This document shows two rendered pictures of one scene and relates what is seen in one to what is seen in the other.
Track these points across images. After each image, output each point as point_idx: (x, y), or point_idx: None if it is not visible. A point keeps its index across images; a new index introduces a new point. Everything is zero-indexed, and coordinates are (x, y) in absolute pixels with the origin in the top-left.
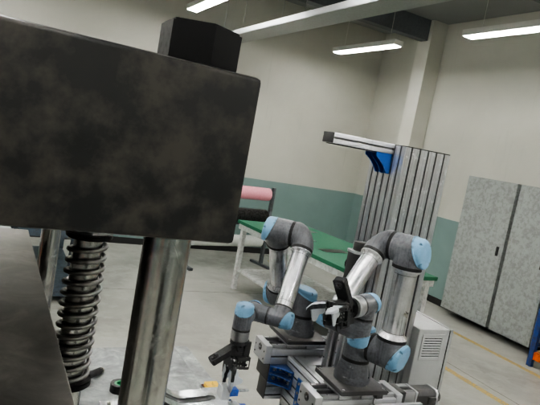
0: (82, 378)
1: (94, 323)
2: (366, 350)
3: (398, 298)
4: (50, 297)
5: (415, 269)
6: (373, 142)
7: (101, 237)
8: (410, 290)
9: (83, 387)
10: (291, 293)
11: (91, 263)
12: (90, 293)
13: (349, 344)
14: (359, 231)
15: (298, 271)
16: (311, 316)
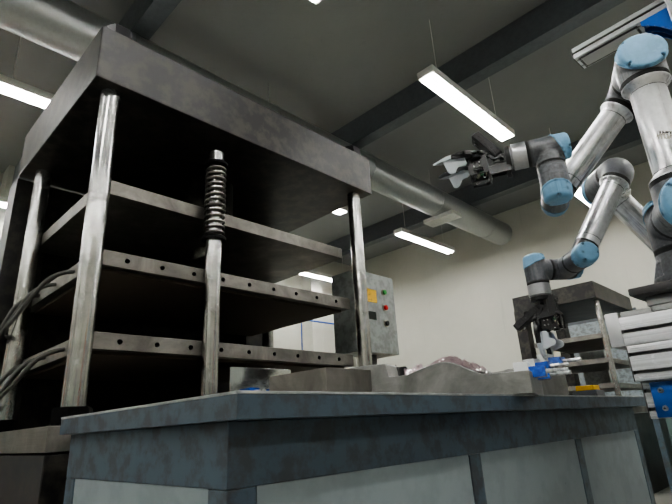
0: (209, 230)
1: (213, 202)
2: (652, 221)
3: (640, 123)
4: (361, 289)
5: (634, 73)
6: (628, 19)
7: (209, 159)
8: (648, 102)
9: (209, 235)
10: (586, 224)
11: (207, 173)
12: (208, 187)
13: (549, 204)
14: None
15: (598, 200)
16: (452, 184)
